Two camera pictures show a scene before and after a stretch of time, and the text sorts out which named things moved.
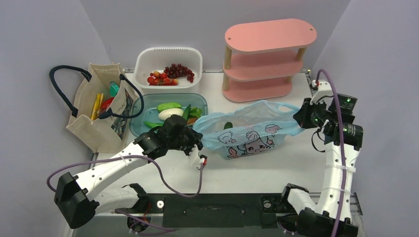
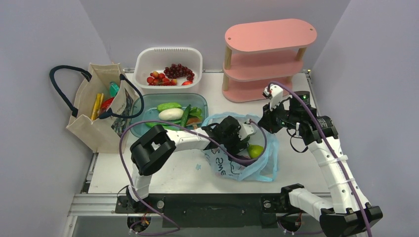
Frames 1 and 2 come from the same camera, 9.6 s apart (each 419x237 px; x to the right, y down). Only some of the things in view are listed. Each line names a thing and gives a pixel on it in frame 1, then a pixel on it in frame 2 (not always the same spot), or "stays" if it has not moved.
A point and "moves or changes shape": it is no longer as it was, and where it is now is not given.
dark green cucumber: [186, 112] stays
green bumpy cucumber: [165, 105] stays
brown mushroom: [191, 121] stays
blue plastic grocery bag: [248, 131] moves or changes shape
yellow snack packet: [97, 106] stays
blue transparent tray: [159, 106] stays
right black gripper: [302, 117] to [267, 120]
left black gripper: [195, 138] to [232, 148]
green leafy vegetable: [195, 111] stays
